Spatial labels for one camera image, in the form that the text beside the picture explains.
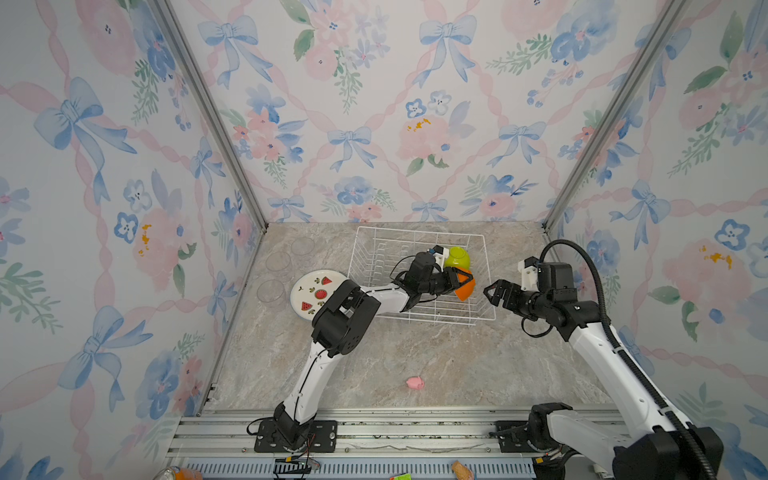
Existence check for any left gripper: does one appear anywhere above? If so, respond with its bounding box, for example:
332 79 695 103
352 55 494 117
418 268 473 298

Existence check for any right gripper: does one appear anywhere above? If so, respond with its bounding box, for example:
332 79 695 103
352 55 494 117
484 279 551 321

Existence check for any lime green bowl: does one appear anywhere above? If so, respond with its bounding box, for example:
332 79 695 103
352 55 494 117
444 246 471 271

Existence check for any watermelon pattern plate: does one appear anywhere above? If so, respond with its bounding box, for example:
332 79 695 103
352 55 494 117
289 269 348 321

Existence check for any clear glass cup front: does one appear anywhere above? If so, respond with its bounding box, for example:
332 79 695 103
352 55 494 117
291 237 316 257

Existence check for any clear glass cup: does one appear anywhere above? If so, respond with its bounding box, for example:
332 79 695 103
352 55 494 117
265 251 292 272
256 279 285 303
291 237 316 257

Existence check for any clear glass cup back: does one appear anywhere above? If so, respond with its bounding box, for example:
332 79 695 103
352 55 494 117
265 251 292 272

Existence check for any orange bowl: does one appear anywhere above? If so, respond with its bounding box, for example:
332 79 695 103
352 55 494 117
455 269 476 302

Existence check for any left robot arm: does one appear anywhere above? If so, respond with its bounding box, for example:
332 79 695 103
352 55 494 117
271 246 475 450

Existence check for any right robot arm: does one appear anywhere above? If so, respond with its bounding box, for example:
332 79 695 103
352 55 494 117
483 258 724 479

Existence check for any small pink object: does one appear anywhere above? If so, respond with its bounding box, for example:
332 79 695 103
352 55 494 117
406 376 425 390

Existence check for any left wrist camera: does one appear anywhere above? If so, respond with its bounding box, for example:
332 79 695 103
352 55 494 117
428 245 450 270

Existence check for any white wire dish rack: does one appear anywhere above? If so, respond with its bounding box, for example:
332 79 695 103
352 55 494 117
348 226 496 326

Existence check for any black corrugated cable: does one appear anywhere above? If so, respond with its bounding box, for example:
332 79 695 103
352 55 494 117
538 238 715 480

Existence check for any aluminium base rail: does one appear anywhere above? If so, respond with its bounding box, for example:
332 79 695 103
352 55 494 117
165 407 542 479

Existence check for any right aluminium corner post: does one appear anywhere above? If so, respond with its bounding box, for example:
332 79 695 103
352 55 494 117
542 0 689 235

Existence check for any aluminium corner post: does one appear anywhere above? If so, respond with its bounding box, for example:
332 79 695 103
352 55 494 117
542 0 689 235
148 0 268 234

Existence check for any left aluminium corner post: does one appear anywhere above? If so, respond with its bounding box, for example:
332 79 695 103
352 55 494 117
148 0 268 234

